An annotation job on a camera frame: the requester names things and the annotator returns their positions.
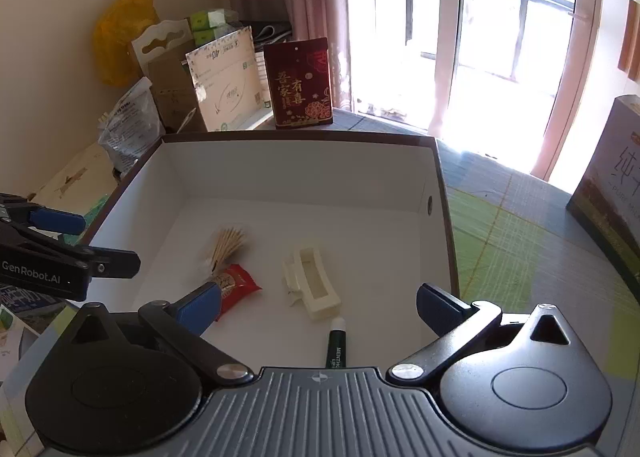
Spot red candy packet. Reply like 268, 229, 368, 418
214, 264, 262, 317

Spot cotton swab bundle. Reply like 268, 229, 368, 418
207, 226, 246, 275

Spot green lip balm tube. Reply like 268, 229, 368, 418
326, 316, 347, 369

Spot cream hair claw clip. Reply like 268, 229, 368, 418
283, 247, 342, 321

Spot blue milk carton box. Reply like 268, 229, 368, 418
0, 285, 66, 333

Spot plaid tablecloth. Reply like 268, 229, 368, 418
328, 108, 640, 438

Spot clear plastic bag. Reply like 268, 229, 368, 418
98, 76, 165, 175

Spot brown cardboard box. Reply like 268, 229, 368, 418
88, 130, 458, 369

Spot yellow plastic bag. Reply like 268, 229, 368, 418
91, 0, 160, 87

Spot large milk gift box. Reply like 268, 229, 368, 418
566, 95, 640, 286

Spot brown cardboard carton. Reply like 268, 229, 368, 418
131, 19, 206, 134

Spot white green paper bag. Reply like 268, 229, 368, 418
186, 27, 267, 132

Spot green tissue packs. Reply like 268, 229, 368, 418
188, 8, 242, 47

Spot red gift bag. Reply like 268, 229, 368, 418
264, 38, 333, 130

